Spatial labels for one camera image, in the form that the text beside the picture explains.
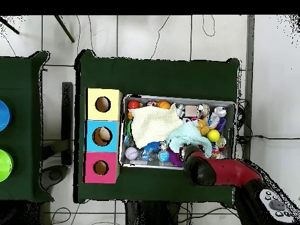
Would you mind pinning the mint green cloth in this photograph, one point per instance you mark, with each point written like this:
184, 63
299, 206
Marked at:
187, 136

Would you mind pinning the brown plush teddy bear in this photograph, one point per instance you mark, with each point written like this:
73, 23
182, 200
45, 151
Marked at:
202, 127

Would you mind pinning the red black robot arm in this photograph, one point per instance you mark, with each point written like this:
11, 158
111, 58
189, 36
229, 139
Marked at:
229, 171

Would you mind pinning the wooden box with three holes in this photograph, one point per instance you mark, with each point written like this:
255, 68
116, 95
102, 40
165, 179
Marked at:
103, 114

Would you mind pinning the shallow clear mesh bin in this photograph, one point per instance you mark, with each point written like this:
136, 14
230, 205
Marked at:
230, 121

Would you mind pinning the cream yellow cloth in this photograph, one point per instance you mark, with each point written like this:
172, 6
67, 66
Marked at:
152, 126

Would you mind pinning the orange toy basketball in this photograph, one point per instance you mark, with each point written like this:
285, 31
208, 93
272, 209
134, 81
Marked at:
164, 105

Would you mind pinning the red orange ball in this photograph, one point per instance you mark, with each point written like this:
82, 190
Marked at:
133, 104

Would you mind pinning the blue globe ball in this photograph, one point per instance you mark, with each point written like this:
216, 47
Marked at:
163, 156

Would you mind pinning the white baseball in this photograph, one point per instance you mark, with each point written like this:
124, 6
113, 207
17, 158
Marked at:
131, 153

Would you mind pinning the plain wooden block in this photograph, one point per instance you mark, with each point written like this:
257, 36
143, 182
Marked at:
191, 110

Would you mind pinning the small yellow ball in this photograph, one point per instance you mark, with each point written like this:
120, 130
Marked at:
213, 136

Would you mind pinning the black tripod leg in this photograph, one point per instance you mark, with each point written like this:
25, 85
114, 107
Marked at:
64, 29
10, 27

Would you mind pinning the dark green side table cloth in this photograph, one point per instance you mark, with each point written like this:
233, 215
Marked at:
21, 82

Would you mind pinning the blue bowl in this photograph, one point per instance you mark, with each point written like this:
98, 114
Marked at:
4, 116

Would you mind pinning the bright green bowl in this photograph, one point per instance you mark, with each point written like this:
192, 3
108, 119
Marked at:
4, 165

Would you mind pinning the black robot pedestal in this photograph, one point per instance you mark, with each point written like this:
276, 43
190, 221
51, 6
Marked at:
152, 215

